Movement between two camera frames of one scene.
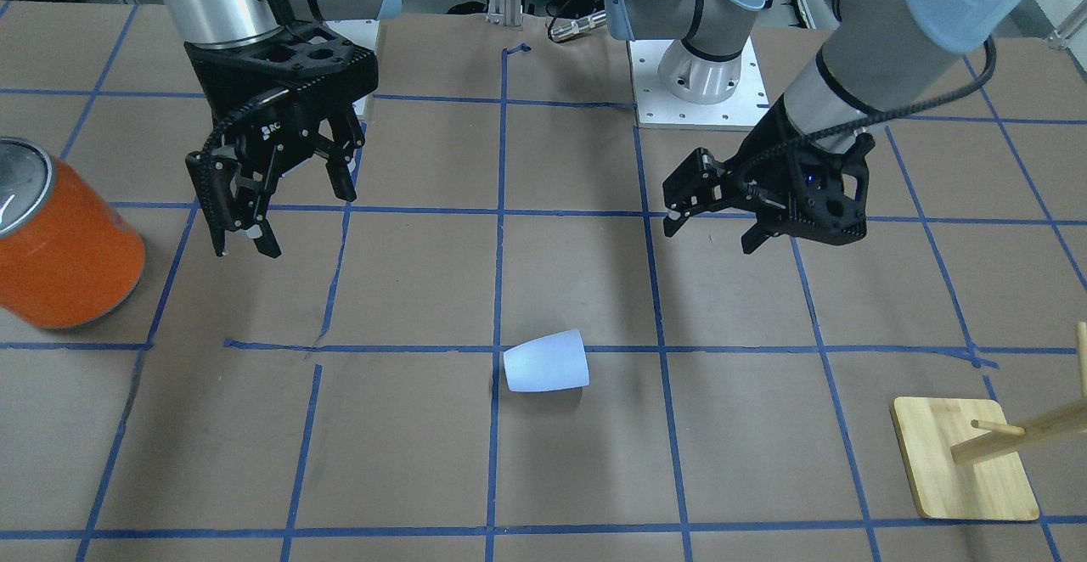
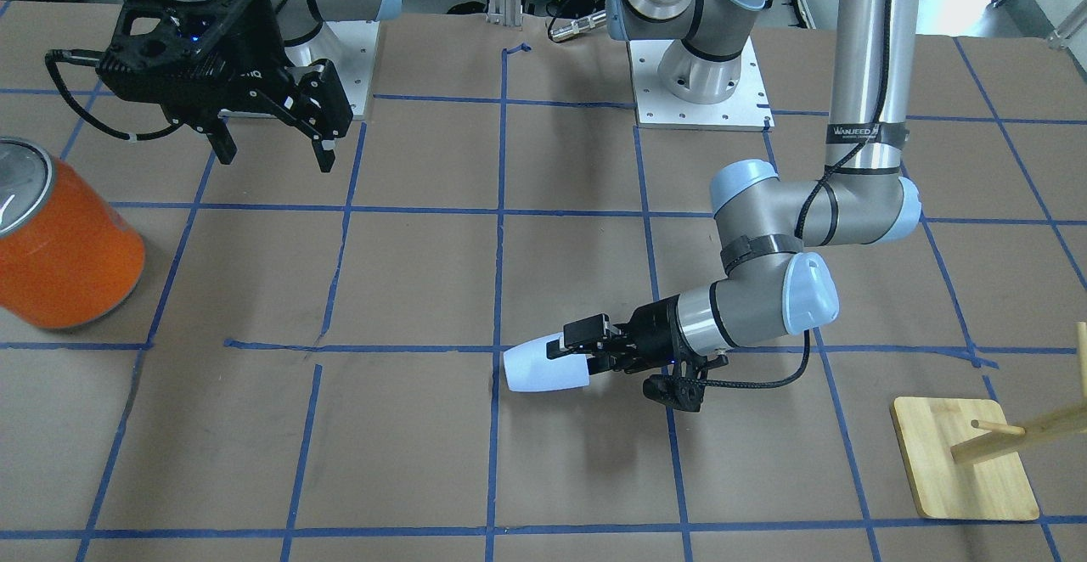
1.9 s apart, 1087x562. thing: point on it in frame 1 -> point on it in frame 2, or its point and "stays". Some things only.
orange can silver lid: x=70 y=254 stays
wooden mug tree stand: x=965 y=458 stays
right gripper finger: x=232 y=197 -> x=222 y=141
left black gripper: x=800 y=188 -> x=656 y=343
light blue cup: x=550 y=362 stays
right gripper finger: x=346 y=136 -> x=319 y=108
